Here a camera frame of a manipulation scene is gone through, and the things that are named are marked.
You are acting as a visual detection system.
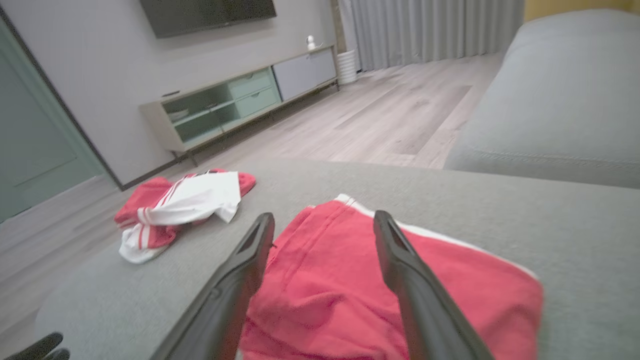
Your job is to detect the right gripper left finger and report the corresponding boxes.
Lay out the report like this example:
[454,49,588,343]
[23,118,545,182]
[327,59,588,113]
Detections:
[150,212,276,360]

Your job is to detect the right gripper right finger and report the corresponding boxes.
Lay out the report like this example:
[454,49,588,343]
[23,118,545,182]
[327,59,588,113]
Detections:
[373,210,496,360]

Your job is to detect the red shorts with white trim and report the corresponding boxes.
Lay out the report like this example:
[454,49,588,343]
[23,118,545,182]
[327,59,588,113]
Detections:
[239,194,544,360]

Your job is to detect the red jersey with white sleeves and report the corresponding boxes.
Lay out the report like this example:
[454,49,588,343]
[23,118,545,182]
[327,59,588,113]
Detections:
[114,168,257,265]

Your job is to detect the large grey sofa seat cushion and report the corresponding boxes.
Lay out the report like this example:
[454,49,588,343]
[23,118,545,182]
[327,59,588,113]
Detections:
[35,159,640,360]

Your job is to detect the beige and green tv cabinet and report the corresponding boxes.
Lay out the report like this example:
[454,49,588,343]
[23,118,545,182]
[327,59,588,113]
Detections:
[140,44,341,167]

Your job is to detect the green door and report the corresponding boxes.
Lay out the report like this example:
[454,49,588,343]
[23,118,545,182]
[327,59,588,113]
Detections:
[0,7,124,224]

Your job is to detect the white ribbed cylinder bin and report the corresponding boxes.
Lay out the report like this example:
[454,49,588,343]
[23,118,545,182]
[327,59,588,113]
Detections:
[336,49,359,85]

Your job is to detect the grey pleated curtain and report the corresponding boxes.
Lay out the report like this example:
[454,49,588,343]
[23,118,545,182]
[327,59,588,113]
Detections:
[339,0,526,72]

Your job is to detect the black wall television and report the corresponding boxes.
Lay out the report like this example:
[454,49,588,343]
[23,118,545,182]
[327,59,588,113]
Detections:
[139,0,277,39]

